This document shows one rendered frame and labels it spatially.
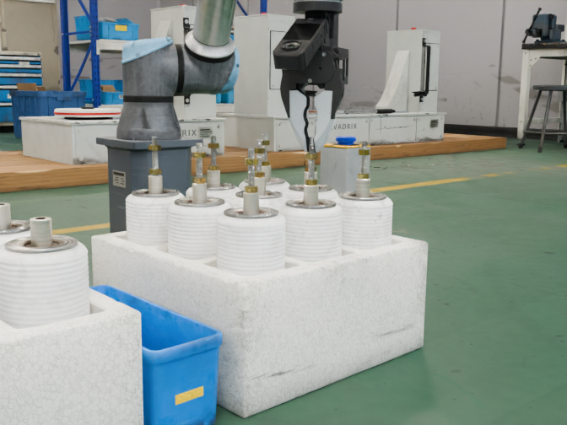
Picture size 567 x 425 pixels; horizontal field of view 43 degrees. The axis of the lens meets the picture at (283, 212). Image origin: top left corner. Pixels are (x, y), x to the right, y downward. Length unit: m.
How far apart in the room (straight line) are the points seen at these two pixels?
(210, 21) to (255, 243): 0.78
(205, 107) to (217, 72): 1.92
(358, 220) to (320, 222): 0.10
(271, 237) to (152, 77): 0.79
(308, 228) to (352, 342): 0.18
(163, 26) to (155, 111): 2.02
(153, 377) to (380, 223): 0.45
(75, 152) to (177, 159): 1.56
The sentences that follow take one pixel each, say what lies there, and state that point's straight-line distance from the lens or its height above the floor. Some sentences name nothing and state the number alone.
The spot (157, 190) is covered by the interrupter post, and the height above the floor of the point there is 0.26.
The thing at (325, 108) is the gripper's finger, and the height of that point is 0.39.
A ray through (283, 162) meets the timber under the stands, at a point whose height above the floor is 0.03.
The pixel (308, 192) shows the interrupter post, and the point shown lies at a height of 0.27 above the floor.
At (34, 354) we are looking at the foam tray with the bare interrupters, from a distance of 0.76.
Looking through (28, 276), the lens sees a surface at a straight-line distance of 0.78.
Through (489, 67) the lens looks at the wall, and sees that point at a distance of 6.82.
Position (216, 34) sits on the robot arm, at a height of 0.54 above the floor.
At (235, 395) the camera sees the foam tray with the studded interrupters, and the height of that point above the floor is 0.03.
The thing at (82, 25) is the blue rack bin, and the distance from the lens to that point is 6.55.
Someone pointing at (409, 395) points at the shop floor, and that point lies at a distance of 1.05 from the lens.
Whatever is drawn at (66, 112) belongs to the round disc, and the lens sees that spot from 3.38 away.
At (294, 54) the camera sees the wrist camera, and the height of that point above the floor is 0.47.
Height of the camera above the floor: 0.42
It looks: 10 degrees down
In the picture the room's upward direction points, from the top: 1 degrees clockwise
